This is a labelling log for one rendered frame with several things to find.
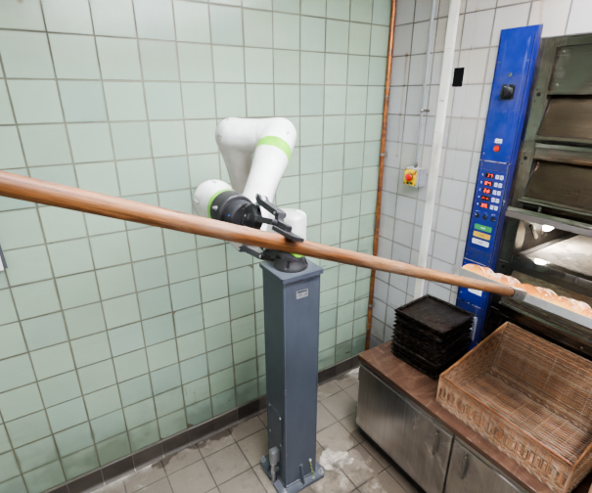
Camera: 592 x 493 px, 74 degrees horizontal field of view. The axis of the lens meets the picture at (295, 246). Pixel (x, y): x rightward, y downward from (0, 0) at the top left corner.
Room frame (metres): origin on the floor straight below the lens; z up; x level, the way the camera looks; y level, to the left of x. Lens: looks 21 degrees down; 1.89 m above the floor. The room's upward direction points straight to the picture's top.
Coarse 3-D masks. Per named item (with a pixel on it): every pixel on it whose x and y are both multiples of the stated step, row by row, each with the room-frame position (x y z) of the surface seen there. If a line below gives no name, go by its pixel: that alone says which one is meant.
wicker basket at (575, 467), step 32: (480, 352) 1.57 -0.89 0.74; (512, 352) 1.59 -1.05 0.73; (448, 384) 1.38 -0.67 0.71; (480, 384) 1.52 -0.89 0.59; (512, 384) 1.52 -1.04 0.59; (544, 384) 1.43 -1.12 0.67; (576, 384) 1.34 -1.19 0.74; (480, 416) 1.24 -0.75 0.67; (512, 416) 1.32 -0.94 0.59; (544, 416) 1.32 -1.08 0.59; (576, 416) 1.29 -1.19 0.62; (512, 448) 1.12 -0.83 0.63; (544, 448) 1.03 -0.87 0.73; (576, 448) 1.16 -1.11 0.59; (544, 480) 1.01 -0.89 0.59; (576, 480) 0.99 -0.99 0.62
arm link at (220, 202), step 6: (222, 192) 0.90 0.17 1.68; (228, 192) 0.89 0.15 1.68; (234, 192) 0.89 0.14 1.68; (216, 198) 0.88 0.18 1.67; (222, 198) 0.87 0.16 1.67; (228, 198) 0.85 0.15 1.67; (234, 198) 0.86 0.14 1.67; (240, 198) 0.86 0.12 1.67; (246, 198) 0.87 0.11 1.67; (210, 204) 0.88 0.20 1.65; (216, 204) 0.86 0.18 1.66; (222, 204) 0.84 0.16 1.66; (228, 204) 0.85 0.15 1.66; (210, 210) 0.88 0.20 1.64; (216, 210) 0.85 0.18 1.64; (222, 210) 0.84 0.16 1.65; (210, 216) 0.88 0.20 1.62; (216, 216) 0.85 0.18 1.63; (222, 216) 0.84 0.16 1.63
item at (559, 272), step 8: (512, 256) 1.72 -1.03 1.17; (520, 256) 1.70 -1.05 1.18; (528, 256) 1.70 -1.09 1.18; (520, 264) 1.68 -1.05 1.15; (528, 264) 1.65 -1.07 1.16; (536, 264) 1.63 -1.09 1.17; (544, 264) 1.61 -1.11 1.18; (552, 264) 1.61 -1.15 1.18; (544, 272) 1.59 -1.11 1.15; (552, 272) 1.57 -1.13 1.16; (560, 272) 1.54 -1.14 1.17; (568, 272) 1.53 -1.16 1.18; (576, 272) 1.53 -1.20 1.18; (568, 280) 1.51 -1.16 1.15; (576, 280) 1.49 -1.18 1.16; (584, 280) 1.46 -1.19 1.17
